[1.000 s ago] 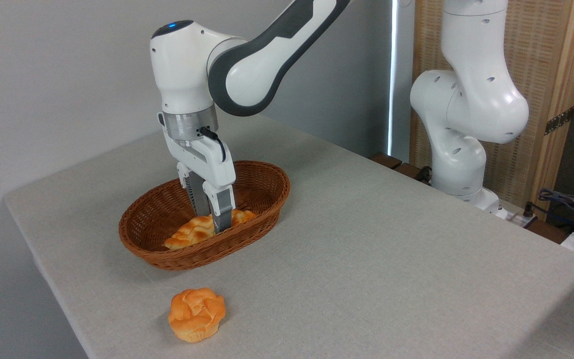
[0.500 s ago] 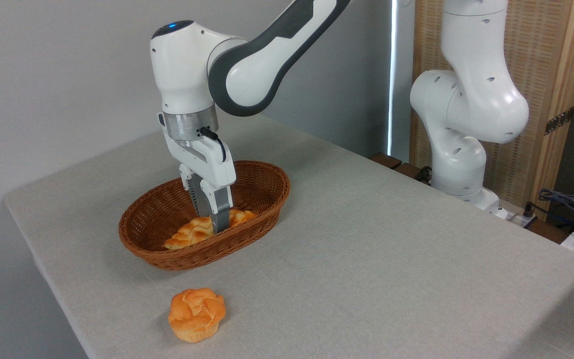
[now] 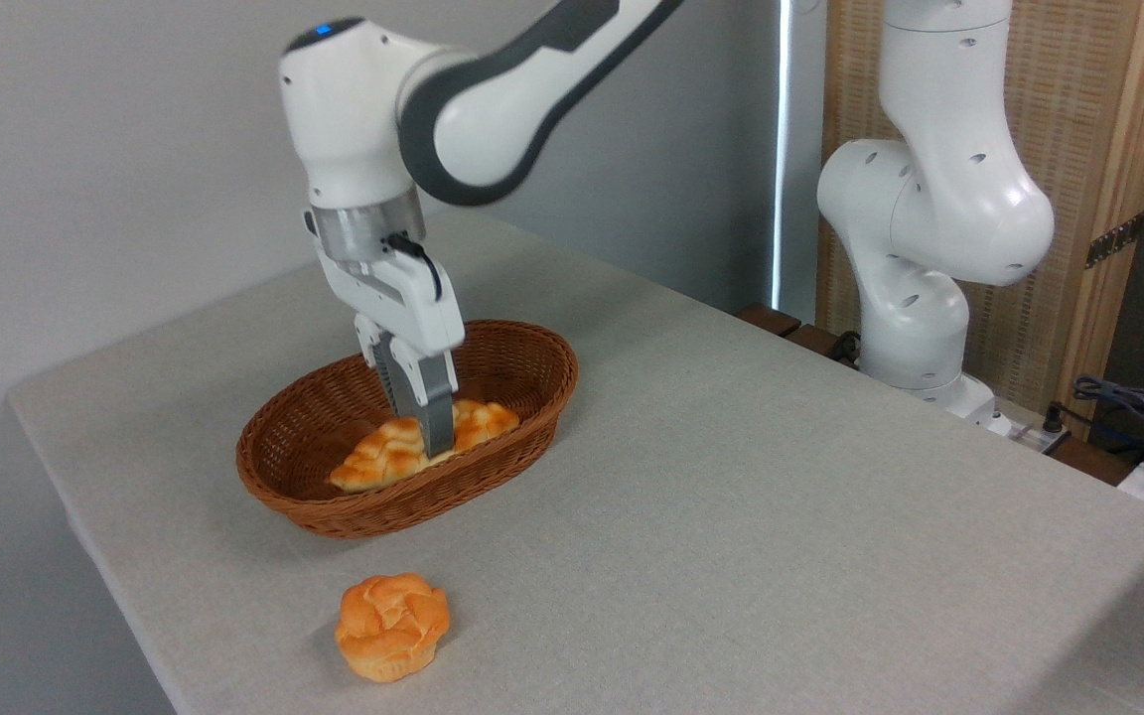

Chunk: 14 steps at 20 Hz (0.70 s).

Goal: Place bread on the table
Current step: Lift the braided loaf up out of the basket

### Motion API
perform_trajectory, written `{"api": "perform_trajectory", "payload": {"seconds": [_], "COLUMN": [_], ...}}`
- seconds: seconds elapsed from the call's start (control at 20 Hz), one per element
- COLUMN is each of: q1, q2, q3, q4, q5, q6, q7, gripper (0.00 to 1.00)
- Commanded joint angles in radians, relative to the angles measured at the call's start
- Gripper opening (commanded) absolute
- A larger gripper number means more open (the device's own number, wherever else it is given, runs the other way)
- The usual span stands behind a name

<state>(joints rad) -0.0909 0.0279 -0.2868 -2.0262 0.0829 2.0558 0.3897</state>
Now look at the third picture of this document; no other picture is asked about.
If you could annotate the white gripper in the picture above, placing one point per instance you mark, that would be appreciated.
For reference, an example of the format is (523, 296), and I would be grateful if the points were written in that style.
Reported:
(413, 308)

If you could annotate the long braided bread loaf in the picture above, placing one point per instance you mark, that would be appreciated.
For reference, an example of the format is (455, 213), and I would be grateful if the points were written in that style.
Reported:
(383, 457)

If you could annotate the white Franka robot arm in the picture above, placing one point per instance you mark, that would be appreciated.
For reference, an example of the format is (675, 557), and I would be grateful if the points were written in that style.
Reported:
(354, 109)

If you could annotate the round orange bread bun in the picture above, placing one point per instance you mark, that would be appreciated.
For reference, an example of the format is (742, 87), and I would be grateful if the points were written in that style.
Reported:
(391, 626)

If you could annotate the brown oval wicker basket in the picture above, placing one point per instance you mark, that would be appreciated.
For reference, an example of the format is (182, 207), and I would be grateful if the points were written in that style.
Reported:
(413, 508)

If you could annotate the grey tablecloth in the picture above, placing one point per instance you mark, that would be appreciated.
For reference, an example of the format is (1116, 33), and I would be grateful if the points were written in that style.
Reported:
(731, 516)

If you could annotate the wooden woven folding screen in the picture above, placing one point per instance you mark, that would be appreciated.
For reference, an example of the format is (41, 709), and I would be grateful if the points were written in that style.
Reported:
(1069, 99)

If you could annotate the metal screen hinge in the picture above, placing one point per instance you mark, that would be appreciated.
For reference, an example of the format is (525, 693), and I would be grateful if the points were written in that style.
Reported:
(1114, 241)

